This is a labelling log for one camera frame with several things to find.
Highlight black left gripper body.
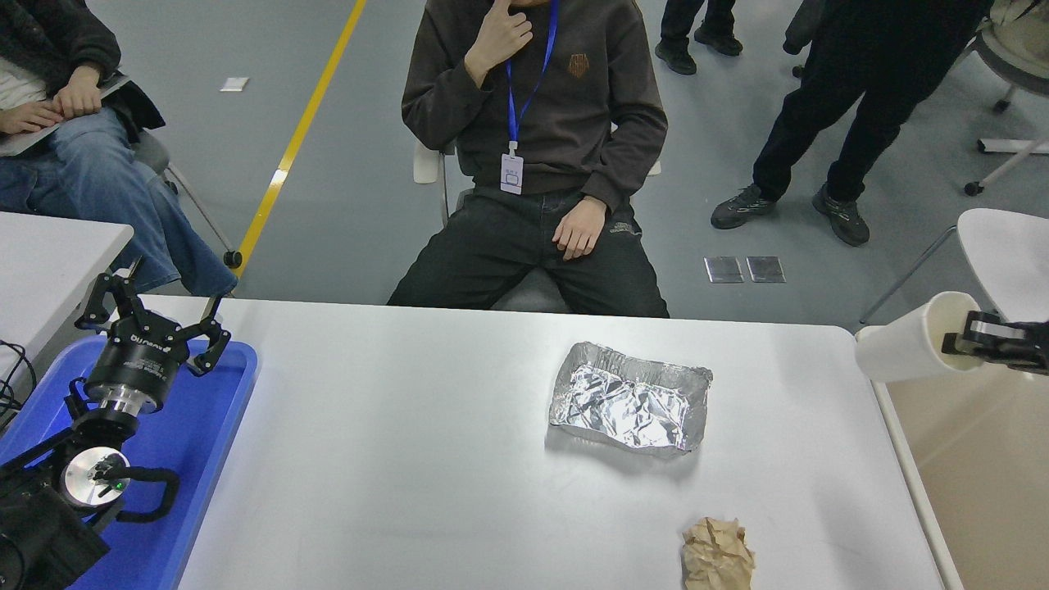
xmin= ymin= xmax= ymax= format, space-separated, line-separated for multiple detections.
xmin=84 ymin=315 xmax=192 ymax=408

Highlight cream paper cup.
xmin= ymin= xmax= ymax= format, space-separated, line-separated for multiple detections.
xmin=855 ymin=291 xmax=984 ymax=384

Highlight tan paper ball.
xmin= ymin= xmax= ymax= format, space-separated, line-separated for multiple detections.
xmin=680 ymin=516 xmax=756 ymax=590

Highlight silver foil tray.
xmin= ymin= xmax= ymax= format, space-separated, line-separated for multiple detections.
xmin=547 ymin=342 xmax=714 ymax=456

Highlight person's right hand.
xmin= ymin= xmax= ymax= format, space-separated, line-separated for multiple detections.
xmin=0 ymin=100 xmax=63 ymax=136
xmin=464 ymin=0 xmax=535 ymax=89

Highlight person's left hand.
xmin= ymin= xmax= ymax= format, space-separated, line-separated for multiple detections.
xmin=552 ymin=195 xmax=609 ymax=261
xmin=51 ymin=64 xmax=103 ymax=118

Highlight white round-edged chair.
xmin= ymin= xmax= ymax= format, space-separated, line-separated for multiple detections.
xmin=859 ymin=207 xmax=1049 ymax=337

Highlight white side table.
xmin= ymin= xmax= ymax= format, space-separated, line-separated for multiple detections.
xmin=0 ymin=211 xmax=134 ymax=386

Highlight blue plastic tray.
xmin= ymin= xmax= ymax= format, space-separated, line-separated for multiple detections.
xmin=0 ymin=334 xmax=259 ymax=590

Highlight person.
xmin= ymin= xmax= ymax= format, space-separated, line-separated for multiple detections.
xmin=711 ymin=0 xmax=992 ymax=248
xmin=654 ymin=0 xmax=744 ymax=76
xmin=0 ymin=0 xmax=238 ymax=297
xmin=385 ymin=0 xmax=669 ymax=319

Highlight large pale bin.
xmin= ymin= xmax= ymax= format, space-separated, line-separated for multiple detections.
xmin=855 ymin=325 xmax=1049 ymax=590

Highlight grey laptop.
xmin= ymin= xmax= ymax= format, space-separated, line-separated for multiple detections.
xmin=0 ymin=75 xmax=130 ymax=157

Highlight white and grey chair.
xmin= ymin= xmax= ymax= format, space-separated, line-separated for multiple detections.
xmin=412 ymin=123 xmax=663 ymax=314

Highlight black cables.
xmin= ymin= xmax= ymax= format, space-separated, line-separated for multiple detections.
xmin=0 ymin=340 xmax=38 ymax=431

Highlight white frame with caster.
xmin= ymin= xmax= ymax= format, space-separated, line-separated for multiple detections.
xmin=965 ymin=131 xmax=1049 ymax=197

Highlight blue lanyard with badge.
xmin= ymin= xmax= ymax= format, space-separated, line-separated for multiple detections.
xmin=499 ymin=0 xmax=560 ymax=196

